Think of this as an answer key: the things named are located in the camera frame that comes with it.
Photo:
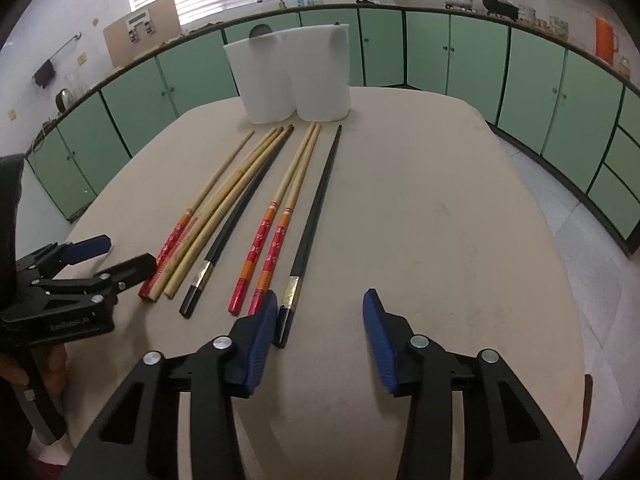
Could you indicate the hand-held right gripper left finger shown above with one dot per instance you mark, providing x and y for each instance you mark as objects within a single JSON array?
[{"x": 257, "y": 345}]

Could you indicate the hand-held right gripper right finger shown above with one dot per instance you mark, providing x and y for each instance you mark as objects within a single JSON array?
[{"x": 382, "y": 350}]

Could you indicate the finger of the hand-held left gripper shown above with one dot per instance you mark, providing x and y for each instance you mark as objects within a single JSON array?
[
  {"x": 130, "y": 267},
  {"x": 87, "y": 249}
]

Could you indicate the plain wooden chopstick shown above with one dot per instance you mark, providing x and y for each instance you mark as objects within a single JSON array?
[
  {"x": 190, "y": 260},
  {"x": 176, "y": 262}
]

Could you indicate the black chopstick with gold band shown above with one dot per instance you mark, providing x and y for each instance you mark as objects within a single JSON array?
[
  {"x": 220, "y": 242},
  {"x": 310, "y": 225}
]

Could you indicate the white plastic utensil holder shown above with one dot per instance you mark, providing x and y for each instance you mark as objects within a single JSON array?
[
  {"x": 320, "y": 75},
  {"x": 260, "y": 85}
]

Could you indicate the person's left hand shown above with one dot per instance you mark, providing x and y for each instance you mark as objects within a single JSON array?
[{"x": 55, "y": 370}]

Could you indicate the metal kettle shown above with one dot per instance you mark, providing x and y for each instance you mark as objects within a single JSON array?
[{"x": 64, "y": 100}]

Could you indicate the black hanging cloth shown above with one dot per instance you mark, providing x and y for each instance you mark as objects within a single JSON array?
[{"x": 45, "y": 72}]

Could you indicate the brown cardboard box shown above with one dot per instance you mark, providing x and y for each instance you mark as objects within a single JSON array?
[{"x": 160, "y": 25}]

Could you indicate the grey round utensil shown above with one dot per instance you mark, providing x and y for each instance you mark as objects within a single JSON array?
[{"x": 260, "y": 31}]

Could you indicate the green kitchen base cabinets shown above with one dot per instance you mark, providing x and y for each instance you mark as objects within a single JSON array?
[{"x": 475, "y": 50}]

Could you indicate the small bottles by sink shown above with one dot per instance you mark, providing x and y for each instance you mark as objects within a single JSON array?
[{"x": 310, "y": 0}]

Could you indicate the black wok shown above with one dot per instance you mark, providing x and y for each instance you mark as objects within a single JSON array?
[{"x": 500, "y": 7}]

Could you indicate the stack of patterned bowls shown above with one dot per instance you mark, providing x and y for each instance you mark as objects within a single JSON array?
[
  {"x": 527, "y": 12},
  {"x": 559, "y": 25}
]

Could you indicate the glass jar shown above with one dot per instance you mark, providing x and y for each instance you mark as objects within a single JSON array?
[{"x": 625, "y": 65}]

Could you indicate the orange thermos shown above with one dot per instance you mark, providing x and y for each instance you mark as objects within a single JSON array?
[{"x": 605, "y": 40}]

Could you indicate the wall switch plate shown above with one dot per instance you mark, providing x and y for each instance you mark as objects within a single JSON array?
[{"x": 82, "y": 58}]

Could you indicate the metal towel rail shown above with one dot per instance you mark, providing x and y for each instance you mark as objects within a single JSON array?
[{"x": 60, "y": 52}]

